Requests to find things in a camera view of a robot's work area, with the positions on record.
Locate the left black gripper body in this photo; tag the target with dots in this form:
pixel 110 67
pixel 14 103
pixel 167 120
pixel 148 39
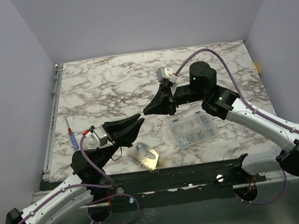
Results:
pixel 111 139

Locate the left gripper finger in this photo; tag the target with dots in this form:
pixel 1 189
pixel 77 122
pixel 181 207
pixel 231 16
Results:
pixel 115 126
pixel 126 137

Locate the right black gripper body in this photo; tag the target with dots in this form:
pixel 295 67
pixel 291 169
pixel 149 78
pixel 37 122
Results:
pixel 169 97

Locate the metal key organizer plate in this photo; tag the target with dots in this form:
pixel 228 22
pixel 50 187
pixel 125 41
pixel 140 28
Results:
pixel 146 156

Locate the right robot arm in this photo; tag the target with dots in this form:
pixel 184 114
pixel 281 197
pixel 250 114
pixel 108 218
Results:
pixel 226 104

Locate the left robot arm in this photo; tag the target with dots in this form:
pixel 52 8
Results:
pixel 97 146

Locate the clear plastic screw box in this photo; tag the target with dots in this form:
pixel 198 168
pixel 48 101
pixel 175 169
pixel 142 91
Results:
pixel 193 130

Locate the blue red screwdriver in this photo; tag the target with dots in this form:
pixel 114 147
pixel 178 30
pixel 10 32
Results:
pixel 71 135

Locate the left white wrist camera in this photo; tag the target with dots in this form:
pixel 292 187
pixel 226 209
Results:
pixel 99 136

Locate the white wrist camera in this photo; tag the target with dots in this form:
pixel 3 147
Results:
pixel 166 74
pixel 99 136

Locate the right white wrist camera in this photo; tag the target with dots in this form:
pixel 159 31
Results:
pixel 166 74

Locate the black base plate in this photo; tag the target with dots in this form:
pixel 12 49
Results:
pixel 223 173

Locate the aluminium frame rail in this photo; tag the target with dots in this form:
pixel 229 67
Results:
pixel 274 176

